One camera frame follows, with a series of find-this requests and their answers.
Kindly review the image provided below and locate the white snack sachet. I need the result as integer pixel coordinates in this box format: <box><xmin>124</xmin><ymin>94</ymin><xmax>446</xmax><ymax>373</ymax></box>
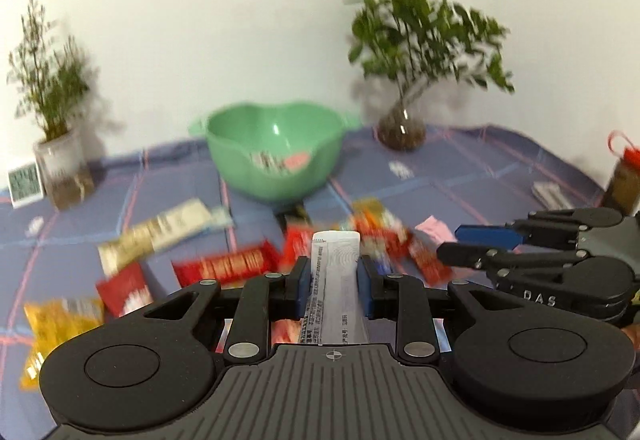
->
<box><xmin>298</xmin><ymin>231</ymin><xmax>368</xmax><ymax>346</ymax></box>

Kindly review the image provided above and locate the small red candy packet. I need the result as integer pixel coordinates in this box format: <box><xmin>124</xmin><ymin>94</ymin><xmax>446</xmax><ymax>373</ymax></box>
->
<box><xmin>408</xmin><ymin>238</ymin><xmax>454</xmax><ymax>286</ymax></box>

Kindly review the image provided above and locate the pink sachet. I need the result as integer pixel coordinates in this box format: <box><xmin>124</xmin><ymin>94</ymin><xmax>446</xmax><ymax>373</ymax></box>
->
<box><xmin>416</xmin><ymin>215</ymin><xmax>457</xmax><ymax>246</ymax></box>

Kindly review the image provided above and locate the red drink powder sachet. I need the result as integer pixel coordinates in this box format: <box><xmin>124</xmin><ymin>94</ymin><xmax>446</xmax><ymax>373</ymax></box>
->
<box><xmin>96</xmin><ymin>262</ymin><xmax>153</xmax><ymax>317</ymax></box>

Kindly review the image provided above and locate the yellow chip bag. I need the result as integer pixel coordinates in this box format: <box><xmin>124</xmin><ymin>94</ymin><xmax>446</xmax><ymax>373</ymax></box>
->
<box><xmin>20</xmin><ymin>298</ymin><xmax>104</xmax><ymax>391</ymax></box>

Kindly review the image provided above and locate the orange wrapped candy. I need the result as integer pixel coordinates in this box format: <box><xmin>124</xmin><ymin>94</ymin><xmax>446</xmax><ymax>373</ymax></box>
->
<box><xmin>350</xmin><ymin>197</ymin><xmax>412</xmax><ymax>260</ymax></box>

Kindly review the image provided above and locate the red long snack bar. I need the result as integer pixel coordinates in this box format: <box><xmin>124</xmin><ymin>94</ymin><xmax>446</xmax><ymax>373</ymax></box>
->
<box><xmin>171</xmin><ymin>241</ymin><xmax>281</xmax><ymax>288</ymax></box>

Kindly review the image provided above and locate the blue plaid tablecloth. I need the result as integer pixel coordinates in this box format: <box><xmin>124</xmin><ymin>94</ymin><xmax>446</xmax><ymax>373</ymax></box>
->
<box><xmin>1</xmin><ymin>127</ymin><xmax>601</xmax><ymax>439</ymax></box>

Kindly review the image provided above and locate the cream long snack packet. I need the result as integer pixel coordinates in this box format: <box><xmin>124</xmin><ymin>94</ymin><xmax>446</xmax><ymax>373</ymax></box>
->
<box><xmin>98</xmin><ymin>198</ymin><xmax>233</xmax><ymax>277</ymax></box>

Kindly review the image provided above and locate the red biscuit packet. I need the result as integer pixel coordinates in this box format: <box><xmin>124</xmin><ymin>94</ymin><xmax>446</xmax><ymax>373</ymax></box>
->
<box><xmin>279</xmin><ymin>223</ymin><xmax>314</xmax><ymax>273</ymax></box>

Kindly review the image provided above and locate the black small snack packet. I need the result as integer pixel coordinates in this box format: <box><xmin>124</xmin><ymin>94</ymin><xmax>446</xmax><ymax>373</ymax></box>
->
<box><xmin>274</xmin><ymin>203</ymin><xmax>311</xmax><ymax>231</ymax></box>

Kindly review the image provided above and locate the white digital clock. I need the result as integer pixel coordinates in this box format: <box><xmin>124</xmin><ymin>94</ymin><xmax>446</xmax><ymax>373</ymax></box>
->
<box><xmin>8</xmin><ymin>163</ymin><xmax>44</xmax><ymax>208</ymax></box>

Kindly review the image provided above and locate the leafy plant in glass vase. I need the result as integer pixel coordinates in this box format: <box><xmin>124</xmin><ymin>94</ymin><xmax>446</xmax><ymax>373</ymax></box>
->
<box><xmin>345</xmin><ymin>0</ymin><xmax>515</xmax><ymax>152</ymax></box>

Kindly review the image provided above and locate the green plastic bowl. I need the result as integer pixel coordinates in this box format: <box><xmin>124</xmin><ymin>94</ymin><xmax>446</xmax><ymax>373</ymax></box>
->
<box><xmin>188</xmin><ymin>102</ymin><xmax>362</xmax><ymax>203</ymax></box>

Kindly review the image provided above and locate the thin plant in clear cup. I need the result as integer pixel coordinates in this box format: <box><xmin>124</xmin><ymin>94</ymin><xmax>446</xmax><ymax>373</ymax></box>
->
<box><xmin>6</xmin><ymin>0</ymin><xmax>94</xmax><ymax>210</ymax></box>

